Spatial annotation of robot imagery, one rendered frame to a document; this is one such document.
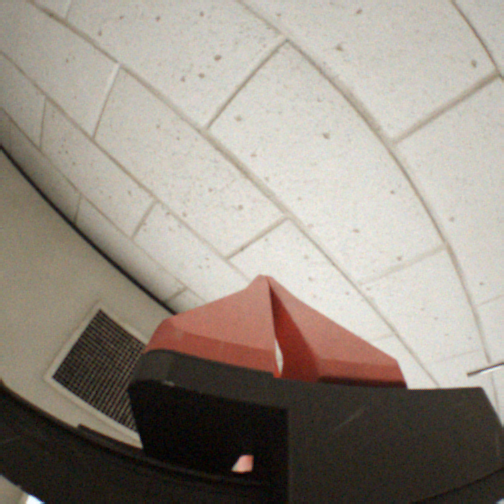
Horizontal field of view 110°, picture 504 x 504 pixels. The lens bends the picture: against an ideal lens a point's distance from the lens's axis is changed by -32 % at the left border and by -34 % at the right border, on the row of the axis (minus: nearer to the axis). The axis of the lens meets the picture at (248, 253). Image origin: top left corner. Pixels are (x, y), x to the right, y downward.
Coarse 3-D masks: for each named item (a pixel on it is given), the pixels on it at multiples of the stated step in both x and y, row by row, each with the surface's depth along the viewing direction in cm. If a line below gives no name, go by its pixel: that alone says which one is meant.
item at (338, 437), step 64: (192, 320) 4; (256, 320) 5; (128, 384) 3; (192, 384) 3; (256, 384) 3; (320, 384) 3; (192, 448) 4; (256, 448) 4; (320, 448) 2; (384, 448) 2; (448, 448) 2
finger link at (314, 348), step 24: (288, 312) 6; (312, 312) 7; (288, 336) 6; (312, 336) 5; (336, 336) 5; (288, 360) 5; (312, 360) 4; (336, 360) 4; (360, 360) 4; (384, 360) 4; (336, 384) 4; (360, 384) 4; (384, 384) 4; (96, 432) 5
